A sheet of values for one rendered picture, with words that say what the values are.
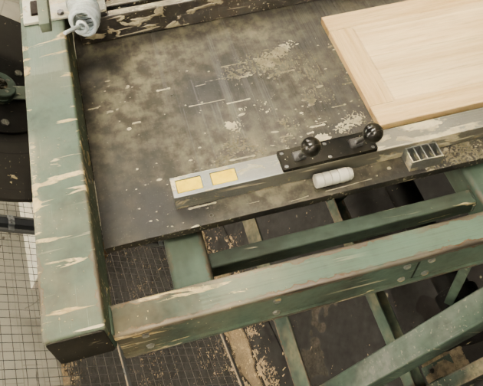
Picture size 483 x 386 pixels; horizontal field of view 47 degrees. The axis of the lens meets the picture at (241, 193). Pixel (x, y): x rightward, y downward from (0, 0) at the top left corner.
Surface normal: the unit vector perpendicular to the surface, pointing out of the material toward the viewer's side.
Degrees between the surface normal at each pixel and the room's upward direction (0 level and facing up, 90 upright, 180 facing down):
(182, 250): 54
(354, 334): 0
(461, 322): 0
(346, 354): 0
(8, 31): 90
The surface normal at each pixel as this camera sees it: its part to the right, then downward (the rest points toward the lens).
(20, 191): 0.55, -0.59
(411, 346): -0.80, -0.15
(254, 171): -0.02, -0.56
